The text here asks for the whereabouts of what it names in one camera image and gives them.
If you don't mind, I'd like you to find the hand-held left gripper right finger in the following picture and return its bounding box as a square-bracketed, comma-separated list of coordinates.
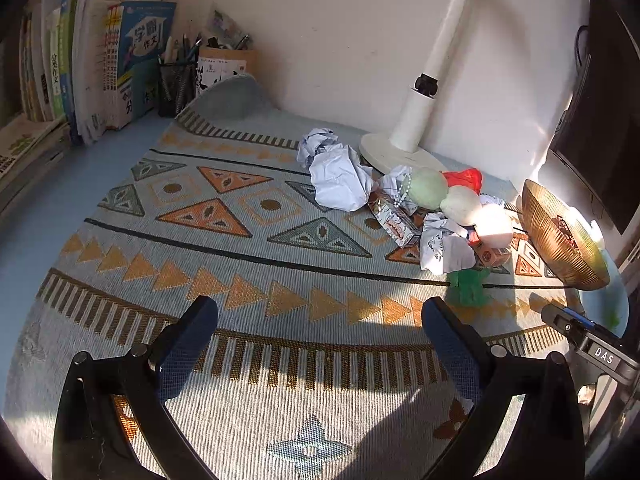
[421, 296, 586, 480]

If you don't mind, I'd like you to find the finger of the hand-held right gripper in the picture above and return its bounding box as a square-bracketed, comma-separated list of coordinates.
[540, 302, 596, 348]
[561, 306, 620, 336]

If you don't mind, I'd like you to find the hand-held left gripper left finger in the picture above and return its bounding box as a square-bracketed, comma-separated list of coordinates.
[51, 296, 219, 480]

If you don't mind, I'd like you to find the golden ribbed bowl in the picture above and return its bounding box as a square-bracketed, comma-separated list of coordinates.
[521, 178, 611, 291]

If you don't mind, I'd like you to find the large paper ball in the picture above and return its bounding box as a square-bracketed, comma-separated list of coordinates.
[309, 144, 376, 212]

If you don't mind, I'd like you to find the light blue round pad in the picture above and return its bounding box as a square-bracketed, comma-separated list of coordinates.
[582, 250, 630, 336]

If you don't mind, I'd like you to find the green translucent figurine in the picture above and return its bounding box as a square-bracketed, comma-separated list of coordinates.
[446, 267, 493, 307]

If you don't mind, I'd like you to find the patterned woven mat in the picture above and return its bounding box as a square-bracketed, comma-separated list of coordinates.
[2, 74, 588, 480]

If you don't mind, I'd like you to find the small orange box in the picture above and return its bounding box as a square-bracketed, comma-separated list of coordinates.
[470, 232, 513, 268]

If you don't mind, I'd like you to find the short grey pen box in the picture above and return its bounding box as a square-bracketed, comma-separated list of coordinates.
[367, 192, 423, 248]

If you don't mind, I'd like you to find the three-ball plush toy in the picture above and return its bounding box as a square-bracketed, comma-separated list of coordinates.
[400, 167, 516, 251]

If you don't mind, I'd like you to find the red plastic bag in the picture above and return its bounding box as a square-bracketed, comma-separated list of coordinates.
[442, 167, 483, 193]

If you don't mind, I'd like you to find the black monitor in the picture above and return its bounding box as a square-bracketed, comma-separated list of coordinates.
[547, 0, 640, 236]

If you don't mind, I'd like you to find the white desk lamp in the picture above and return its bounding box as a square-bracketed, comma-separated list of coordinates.
[359, 0, 566, 176]

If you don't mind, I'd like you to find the flat stack of magazines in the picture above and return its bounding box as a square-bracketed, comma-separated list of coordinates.
[0, 112, 71, 181]

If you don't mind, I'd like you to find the black mesh pen holder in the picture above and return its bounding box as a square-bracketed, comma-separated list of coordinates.
[157, 57, 198, 118]

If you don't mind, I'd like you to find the cardboard box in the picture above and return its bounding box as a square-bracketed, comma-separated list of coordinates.
[196, 45, 260, 98]

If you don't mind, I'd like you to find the bunch of pens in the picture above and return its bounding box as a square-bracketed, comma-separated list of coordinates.
[159, 30, 203, 66]

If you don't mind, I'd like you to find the row of green books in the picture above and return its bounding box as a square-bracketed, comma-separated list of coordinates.
[42, 0, 81, 121]

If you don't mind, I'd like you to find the stationery in cardboard box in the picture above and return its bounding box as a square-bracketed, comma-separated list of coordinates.
[207, 7, 251, 51]

